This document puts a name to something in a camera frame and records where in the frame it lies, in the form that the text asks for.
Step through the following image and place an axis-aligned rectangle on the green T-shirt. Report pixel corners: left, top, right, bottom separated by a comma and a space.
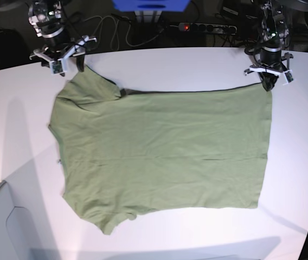
49, 68, 272, 235

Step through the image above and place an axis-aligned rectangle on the blue box overhead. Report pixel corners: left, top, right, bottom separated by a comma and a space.
112, 0, 190, 12

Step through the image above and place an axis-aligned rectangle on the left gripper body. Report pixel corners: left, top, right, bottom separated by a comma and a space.
244, 53, 293, 77

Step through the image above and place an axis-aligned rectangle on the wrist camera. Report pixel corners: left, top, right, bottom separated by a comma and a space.
284, 69, 294, 85
49, 60, 67, 76

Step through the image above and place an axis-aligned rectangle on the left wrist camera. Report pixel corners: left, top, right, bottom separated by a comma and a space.
49, 60, 67, 76

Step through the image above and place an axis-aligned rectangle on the grey white cable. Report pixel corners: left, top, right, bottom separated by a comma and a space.
88, 15, 168, 50

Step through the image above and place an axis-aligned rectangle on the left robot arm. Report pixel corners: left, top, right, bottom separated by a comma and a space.
85, 1, 293, 80

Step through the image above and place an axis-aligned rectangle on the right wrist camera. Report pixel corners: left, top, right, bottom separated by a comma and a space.
284, 69, 294, 85

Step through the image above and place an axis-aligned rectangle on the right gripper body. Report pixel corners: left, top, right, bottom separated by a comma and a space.
29, 35, 98, 68

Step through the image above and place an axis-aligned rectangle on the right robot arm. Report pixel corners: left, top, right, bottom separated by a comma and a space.
28, 1, 281, 91

